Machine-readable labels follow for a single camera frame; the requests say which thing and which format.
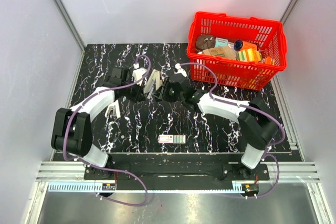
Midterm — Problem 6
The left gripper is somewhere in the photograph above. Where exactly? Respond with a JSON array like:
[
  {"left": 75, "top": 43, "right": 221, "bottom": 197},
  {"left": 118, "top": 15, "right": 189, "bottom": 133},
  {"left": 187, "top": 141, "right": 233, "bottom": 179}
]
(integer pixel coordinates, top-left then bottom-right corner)
[{"left": 122, "top": 79, "right": 145, "bottom": 104}]

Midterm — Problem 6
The white black stapler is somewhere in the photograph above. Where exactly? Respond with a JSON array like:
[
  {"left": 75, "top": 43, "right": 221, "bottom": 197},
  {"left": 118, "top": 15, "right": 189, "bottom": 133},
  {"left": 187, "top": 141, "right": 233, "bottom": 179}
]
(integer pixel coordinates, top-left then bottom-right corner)
[{"left": 143, "top": 69, "right": 167, "bottom": 102}]

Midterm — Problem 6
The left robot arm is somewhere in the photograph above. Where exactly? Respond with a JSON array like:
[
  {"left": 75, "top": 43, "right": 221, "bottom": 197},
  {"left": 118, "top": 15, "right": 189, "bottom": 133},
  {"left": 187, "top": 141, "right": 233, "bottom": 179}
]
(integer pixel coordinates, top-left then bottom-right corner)
[{"left": 51, "top": 67, "right": 149, "bottom": 180}]

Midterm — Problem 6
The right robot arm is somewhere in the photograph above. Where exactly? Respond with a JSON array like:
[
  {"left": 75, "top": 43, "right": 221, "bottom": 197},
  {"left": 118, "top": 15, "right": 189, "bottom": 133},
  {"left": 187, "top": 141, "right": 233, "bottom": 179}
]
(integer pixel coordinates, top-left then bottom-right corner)
[{"left": 152, "top": 74, "right": 281, "bottom": 180}]

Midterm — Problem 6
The staple box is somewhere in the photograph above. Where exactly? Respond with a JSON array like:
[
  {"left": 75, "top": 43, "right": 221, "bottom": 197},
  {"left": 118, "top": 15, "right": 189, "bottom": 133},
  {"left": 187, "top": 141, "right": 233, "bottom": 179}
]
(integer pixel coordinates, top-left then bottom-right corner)
[{"left": 158, "top": 134, "right": 186, "bottom": 144}]

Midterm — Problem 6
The brown round package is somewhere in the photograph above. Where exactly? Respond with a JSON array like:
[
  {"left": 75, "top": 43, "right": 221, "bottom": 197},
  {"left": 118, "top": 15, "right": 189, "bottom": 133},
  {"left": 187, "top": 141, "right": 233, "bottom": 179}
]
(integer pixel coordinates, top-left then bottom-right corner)
[{"left": 195, "top": 35, "right": 216, "bottom": 51}]

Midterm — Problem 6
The brown cardboard box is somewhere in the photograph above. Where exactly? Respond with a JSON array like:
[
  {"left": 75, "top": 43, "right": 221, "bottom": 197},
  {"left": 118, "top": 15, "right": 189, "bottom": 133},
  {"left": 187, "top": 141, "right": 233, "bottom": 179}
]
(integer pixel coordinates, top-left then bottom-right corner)
[{"left": 202, "top": 46, "right": 237, "bottom": 60}]

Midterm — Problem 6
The teal white card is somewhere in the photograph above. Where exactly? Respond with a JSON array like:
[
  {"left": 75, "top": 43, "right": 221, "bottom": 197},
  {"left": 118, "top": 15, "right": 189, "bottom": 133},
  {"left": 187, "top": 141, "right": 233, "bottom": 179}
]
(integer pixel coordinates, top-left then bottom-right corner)
[{"left": 215, "top": 37, "right": 228, "bottom": 47}]

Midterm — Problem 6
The orange bottle blue cap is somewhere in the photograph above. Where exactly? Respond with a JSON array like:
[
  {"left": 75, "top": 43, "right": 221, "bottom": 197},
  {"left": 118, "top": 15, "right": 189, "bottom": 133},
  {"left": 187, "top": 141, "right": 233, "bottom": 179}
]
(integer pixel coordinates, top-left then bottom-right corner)
[{"left": 234, "top": 40, "right": 258, "bottom": 51}]

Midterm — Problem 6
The red plastic basket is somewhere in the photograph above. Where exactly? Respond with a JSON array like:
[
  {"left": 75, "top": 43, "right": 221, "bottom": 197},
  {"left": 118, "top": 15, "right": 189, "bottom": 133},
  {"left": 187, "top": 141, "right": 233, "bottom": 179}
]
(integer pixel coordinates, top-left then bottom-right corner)
[{"left": 186, "top": 12, "right": 287, "bottom": 90}]

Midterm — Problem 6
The green yellow box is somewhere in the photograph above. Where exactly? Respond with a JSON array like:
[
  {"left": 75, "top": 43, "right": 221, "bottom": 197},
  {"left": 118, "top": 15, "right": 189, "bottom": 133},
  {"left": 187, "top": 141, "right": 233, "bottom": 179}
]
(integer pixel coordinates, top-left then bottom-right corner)
[{"left": 237, "top": 48, "right": 262, "bottom": 62}]

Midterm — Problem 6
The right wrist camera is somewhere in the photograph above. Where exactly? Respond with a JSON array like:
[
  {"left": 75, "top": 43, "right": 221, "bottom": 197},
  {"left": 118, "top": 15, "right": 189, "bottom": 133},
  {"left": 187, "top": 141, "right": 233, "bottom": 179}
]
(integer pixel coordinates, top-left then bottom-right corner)
[{"left": 174, "top": 63, "right": 187, "bottom": 78}]

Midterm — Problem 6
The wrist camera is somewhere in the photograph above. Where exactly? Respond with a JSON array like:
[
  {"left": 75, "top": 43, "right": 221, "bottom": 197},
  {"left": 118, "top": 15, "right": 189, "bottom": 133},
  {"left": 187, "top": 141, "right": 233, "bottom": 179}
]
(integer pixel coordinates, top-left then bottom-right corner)
[
  {"left": 132, "top": 63, "right": 147, "bottom": 86},
  {"left": 174, "top": 63, "right": 187, "bottom": 78}
]

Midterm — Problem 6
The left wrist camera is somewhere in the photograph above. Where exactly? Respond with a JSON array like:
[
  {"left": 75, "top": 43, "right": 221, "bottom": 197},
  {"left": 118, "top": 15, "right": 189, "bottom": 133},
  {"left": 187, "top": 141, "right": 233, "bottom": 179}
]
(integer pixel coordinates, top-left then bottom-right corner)
[{"left": 132, "top": 63, "right": 147, "bottom": 86}]

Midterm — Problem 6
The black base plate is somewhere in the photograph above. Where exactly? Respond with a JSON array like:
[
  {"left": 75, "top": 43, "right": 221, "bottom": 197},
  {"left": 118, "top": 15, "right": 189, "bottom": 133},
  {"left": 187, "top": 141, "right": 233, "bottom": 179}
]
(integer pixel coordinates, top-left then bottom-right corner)
[{"left": 83, "top": 152, "right": 271, "bottom": 183}]

